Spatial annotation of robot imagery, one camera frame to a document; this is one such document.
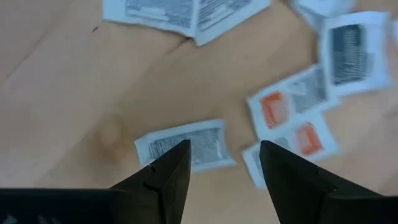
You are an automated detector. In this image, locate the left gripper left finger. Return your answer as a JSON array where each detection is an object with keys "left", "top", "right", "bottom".
[{"left": 110, "top": 139, "right": 192, "bottom": 224}]

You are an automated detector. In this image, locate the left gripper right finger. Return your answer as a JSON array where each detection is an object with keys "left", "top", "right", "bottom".
[{"left": 259, "top": 140, "right": 384, "bottom": 224}]

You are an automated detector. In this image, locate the white packet red print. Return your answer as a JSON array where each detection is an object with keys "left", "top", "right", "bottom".
[
  {"left": 246, "top": 64, "right": 340, "bottom": 141},
  {"left": 241, "top": 112, "right": 342, "bottom": 191}
]

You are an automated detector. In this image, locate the white packet black square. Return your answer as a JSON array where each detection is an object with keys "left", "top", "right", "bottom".
[{"left": 318, "top": 11, "right": 393, "bottom": 96}]

